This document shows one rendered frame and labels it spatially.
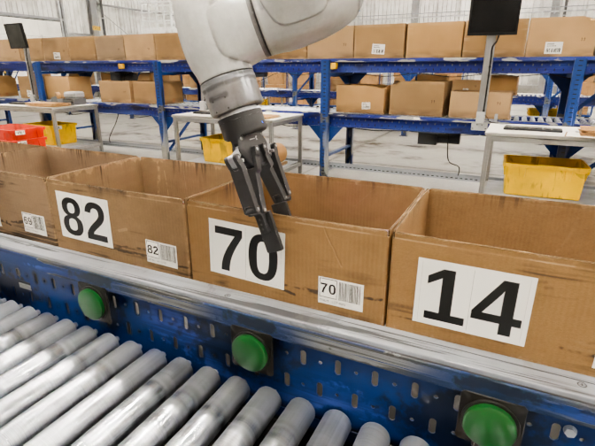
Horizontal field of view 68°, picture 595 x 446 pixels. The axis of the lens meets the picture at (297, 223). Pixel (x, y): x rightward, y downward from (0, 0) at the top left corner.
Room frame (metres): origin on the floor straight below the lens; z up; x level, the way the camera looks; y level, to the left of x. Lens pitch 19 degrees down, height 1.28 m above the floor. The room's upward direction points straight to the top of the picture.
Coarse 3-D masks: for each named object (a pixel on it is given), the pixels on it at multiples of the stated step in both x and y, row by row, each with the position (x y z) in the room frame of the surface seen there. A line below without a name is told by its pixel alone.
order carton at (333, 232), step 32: (224, 192) 0.91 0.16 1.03; (320, 192) 0.99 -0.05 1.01; (352, 192) 0.96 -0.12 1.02; (384, 192) 0.93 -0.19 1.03; (416, 192) 0.90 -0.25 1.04; (192, 224) 0.80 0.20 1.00; (256, 224) 0.73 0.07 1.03; (288, 224) 0.70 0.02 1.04; (320, 224) 0.68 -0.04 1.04; (352, 224) 0.96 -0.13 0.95; (384, 224) 0.92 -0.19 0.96; (192, 256) 0.80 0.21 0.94; (288, 256) 0.71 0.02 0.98; (320, 256) 0.68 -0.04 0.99; (352, 256) 0.66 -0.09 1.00; (384, 256) 0.63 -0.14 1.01; (256, 288) 0.74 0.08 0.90; (288, 288) 0.71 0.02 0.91; (384, 288) 0.63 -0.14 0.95; (384, 320) 0.64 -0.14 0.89
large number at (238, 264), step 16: (224, 224) 0.76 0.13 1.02; (240, 224) 0.75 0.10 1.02; (224, 240) 0.76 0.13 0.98; (240, 240) 0.75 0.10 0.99; (256, 240) 0.73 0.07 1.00; (224, 256) 0.76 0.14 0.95; (240, 256) 0.75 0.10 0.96; (256, 256) 0.73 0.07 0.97; (272, 256) 0.72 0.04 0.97; (224, 272) 0.76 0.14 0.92; (240, 272) 0.75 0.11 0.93; (256, 272) 0.73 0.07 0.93; (272, 272) 0.72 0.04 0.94
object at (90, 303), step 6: (84, 294) 0.83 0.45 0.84; (90, 294) 0.82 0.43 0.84; (96, 294) 0.82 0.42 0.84; (78, 300) 0.84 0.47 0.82; (84, 300) 0.83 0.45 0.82; (90, 300) 0.82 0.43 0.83; (96, 300) 0.82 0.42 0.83; (84, 306) 0.83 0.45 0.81; (90, 306) 0.82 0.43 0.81; (96, 306) 0.81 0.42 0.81; (102, 306) 0.82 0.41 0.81; (84, 312) 0.83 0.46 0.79; (90, 312) 0.82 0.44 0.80; (96, 312) 0.82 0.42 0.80; (102, 312) 0.82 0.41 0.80; (90, 318) 0.83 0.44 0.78; (96, 318) 0.82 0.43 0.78
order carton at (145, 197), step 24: (96, 168) 1.10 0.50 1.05; (120, 168) 1.16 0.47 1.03; (144, 168) 1.22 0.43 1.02; (168, 168) 1.19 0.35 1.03; (192, 168) 1.15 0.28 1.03; (216, 168) 1.12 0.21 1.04; (72, 192) 0.93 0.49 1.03; (96, 192) 0.90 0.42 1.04; (120, 192) 0.87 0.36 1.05; (144, 192) 1.23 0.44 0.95; (168, 192) 1.19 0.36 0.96; (192, 192) 1.15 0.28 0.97; (120, 216) 0.87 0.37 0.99; (144, 216) 0.85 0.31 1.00; (168, 216) 0.82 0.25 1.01; (72, 240) 0.95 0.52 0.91; (120, 240) 0.88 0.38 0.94; (144, 240) 0.85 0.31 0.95; (168, 240) 0.82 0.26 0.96; (144, 264) 0.85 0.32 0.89
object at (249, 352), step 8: (240, 336) 0.66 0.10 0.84; (248, 336) 0.66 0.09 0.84; (232, 344) 0.67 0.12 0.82; (240, 344) 0.66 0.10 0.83; (248, 344) 0.65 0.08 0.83; (256, 344) 0.65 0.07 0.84; (232, 352) 0.67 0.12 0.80; (240, 352) 0.66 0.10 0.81; (248, 352) 0.65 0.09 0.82; (256, 352) 0.65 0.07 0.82; (264, 352) 0.64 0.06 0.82; (240, 360) 0.66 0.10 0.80; (248, 360) 0.65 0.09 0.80; (256, 360) 0.65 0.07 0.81; (264, 360) 0.64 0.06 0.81; (248, 368) 0.65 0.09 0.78; (256, 368) 0.65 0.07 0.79
